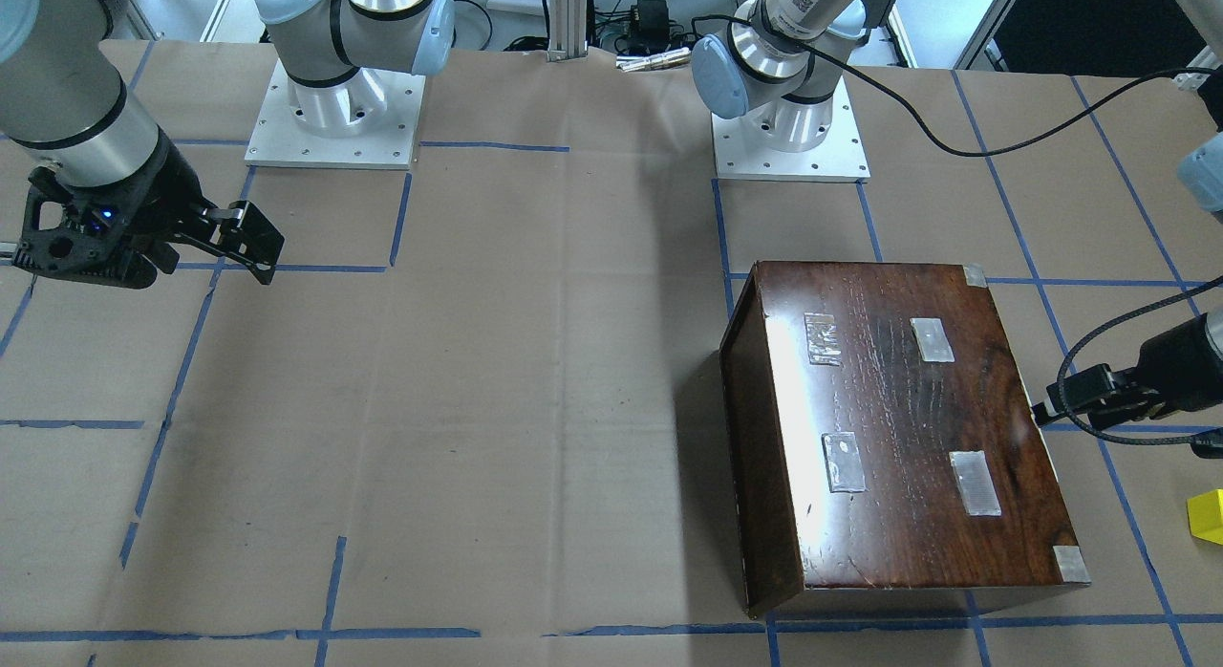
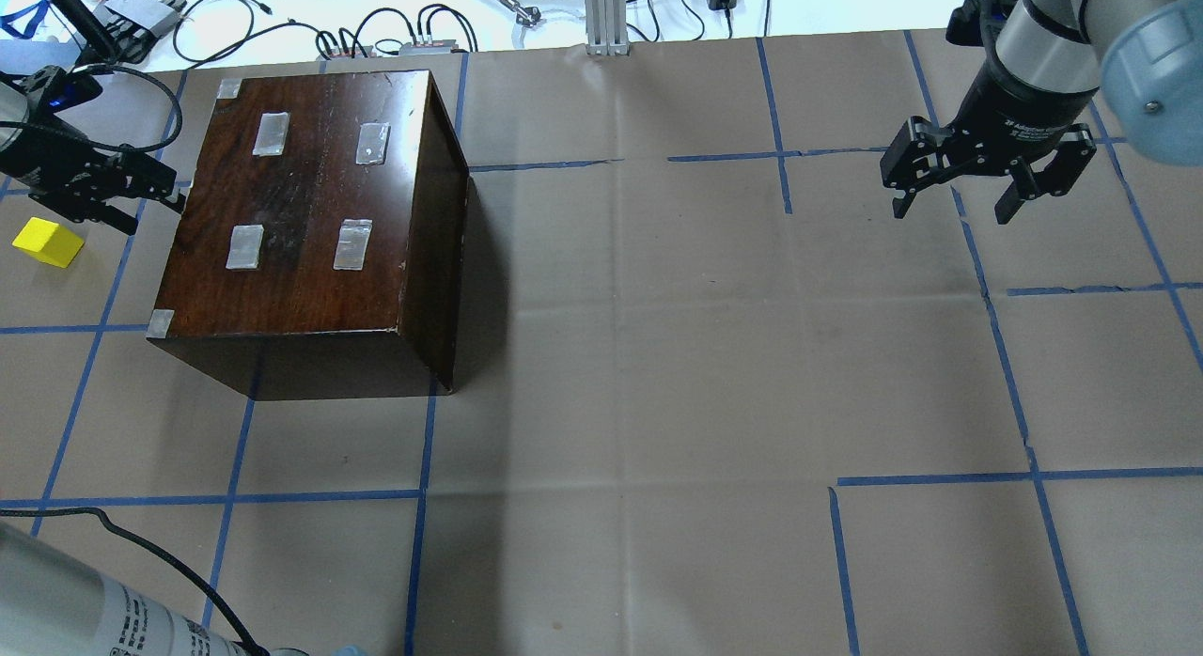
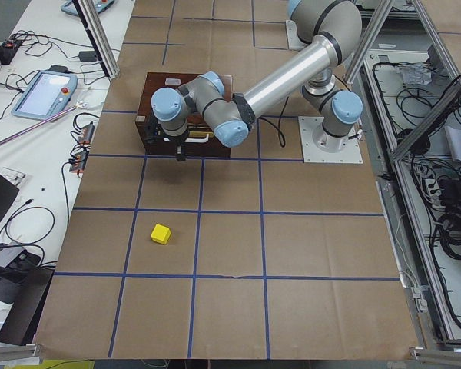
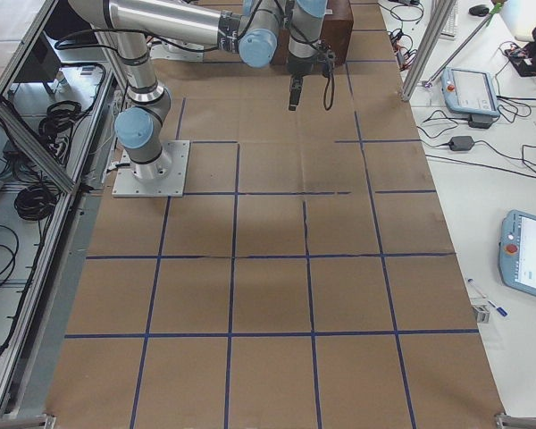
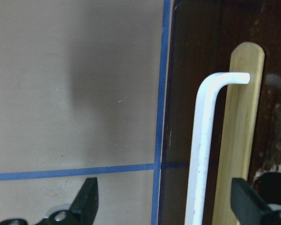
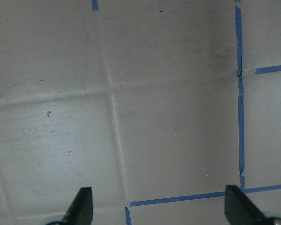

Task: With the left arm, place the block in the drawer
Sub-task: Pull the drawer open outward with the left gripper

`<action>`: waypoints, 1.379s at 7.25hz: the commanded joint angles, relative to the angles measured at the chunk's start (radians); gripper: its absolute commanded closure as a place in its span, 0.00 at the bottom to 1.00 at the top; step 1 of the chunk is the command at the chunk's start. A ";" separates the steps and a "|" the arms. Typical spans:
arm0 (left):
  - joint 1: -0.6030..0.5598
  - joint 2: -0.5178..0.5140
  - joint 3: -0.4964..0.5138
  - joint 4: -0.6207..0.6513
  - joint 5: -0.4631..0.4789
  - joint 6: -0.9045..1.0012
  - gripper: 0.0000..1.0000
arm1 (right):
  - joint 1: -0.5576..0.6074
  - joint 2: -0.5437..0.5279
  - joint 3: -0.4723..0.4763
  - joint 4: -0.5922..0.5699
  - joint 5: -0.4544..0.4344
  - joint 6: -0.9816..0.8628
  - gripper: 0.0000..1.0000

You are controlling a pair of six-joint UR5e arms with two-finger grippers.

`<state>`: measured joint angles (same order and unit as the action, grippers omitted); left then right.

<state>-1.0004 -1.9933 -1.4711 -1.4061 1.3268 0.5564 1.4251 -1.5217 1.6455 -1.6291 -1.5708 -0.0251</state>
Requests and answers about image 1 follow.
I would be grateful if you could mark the brown paper table cover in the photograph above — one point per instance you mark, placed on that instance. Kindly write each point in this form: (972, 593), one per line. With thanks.
(476, 420)

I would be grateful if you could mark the dark wooden drawer cabinet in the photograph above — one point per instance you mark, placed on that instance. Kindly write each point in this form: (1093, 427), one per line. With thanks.
(905, 547)

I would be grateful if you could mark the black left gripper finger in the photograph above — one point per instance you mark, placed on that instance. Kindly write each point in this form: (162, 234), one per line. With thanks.
(1100, 415)
(1097, 388)

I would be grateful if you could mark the yellow block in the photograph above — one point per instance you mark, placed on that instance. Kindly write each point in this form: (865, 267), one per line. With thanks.
(1204, 516)

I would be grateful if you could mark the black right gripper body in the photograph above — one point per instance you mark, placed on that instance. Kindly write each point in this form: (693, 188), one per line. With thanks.
(164, 197)

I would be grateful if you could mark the black power adapter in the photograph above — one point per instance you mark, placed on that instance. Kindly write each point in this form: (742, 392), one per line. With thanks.
(649, 27)

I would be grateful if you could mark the aluminium frame post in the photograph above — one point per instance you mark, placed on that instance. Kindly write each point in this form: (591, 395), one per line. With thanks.
(568, 29)

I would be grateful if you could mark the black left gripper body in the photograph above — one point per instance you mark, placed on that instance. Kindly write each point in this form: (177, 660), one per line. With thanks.
(1173, 354)

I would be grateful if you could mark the grey corner tape patch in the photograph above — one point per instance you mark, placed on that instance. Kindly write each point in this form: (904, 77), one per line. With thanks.
(1071, 565)
(974, 276)

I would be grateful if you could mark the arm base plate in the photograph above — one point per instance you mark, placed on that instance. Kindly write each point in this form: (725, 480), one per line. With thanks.
(787, 141)
(368, 122)

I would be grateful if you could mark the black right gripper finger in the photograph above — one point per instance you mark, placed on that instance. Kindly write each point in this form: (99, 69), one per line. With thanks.
(239, 216)
(257, 252)

